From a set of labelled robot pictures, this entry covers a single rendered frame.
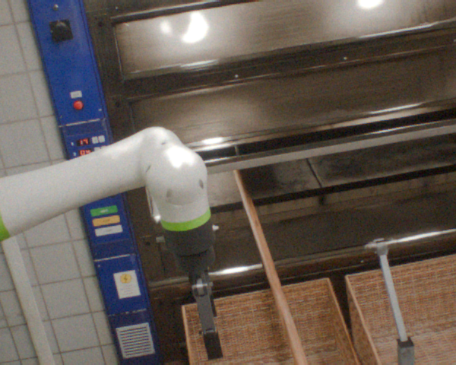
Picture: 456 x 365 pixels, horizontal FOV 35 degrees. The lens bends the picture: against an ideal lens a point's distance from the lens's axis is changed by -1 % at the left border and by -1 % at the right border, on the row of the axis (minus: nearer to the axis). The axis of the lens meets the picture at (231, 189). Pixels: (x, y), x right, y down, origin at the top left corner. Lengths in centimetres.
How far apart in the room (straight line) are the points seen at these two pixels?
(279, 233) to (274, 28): 74
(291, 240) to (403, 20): 86
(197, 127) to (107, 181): 107
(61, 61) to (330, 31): 85
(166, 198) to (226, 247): 136
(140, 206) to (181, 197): 126
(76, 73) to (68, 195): 101
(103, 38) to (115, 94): 18
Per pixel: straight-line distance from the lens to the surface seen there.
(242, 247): 264
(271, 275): 213
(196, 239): 133
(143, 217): 255
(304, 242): 266
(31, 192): 137
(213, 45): 234
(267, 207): 257
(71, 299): 273
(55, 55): 233
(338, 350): 280
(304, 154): 235
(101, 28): 233
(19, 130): 245
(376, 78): 250
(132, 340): 278
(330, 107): 246
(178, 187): 127
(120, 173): 138
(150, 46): 234
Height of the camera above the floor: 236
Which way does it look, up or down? 26 degrees down
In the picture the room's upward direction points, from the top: 9 degrees counter-clockwise
